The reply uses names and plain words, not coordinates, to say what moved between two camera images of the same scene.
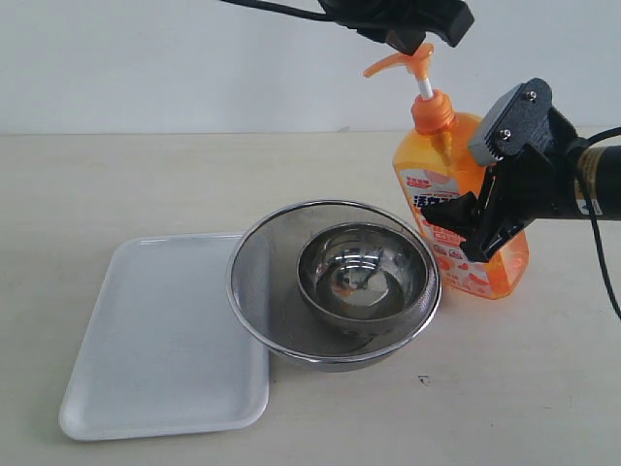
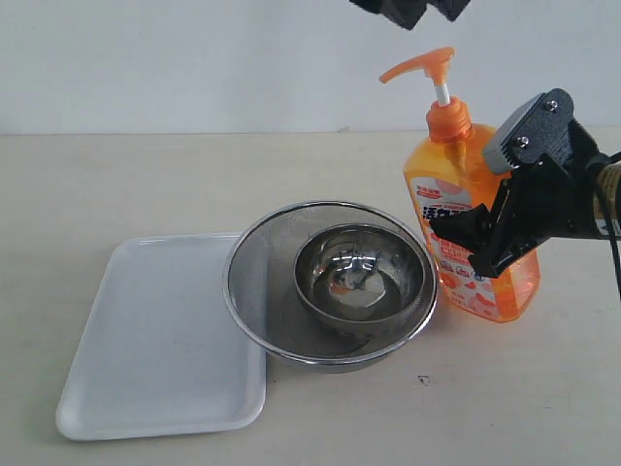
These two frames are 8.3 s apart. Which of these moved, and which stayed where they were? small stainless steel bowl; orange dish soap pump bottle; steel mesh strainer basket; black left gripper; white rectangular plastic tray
Moved: orange dish soap pump bottle; black left gripper
Stayed: white rectangular plastic tray; small stainless steel bowl; steel mesh strainer basket
